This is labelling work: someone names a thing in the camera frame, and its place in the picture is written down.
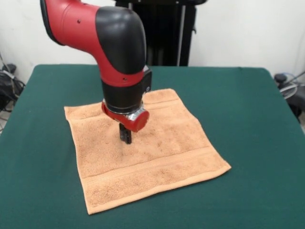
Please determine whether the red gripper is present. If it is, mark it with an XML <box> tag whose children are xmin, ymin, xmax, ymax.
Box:
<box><xmin>101</xmin><ymin>100</ymin><xmax>150</xmax><ymax>145</ymax></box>

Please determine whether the black cable bundle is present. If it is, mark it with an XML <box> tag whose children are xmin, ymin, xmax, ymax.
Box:
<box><xmin>0</xmin><ymin>69</ymin><xmax>26</xmax><ymax>113</ymax></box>

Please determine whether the grey cable coil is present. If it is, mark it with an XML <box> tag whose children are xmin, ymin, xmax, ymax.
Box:
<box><xmin>277</xmin><ymin>71</ymin><xmax>305</xmax><ymax>98</ymax></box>

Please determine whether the orange terry towel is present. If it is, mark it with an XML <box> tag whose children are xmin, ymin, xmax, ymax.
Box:
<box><xmin>63</xmin><ymin>88</ymin><xmax>232</xmax><ymax>216</ymax></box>

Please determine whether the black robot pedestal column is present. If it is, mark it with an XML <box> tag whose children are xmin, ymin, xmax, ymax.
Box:
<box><xmin>115</xmin><ymin>0</ymin><xmax>208</xmax><ymax>67</ymax></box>

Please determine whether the dark green table cloth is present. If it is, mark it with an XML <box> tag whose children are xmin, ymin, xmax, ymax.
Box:
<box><xmin>0</xmin><ymin>63</ymin><xmax>305</xmax><ymax>229</ymax></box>

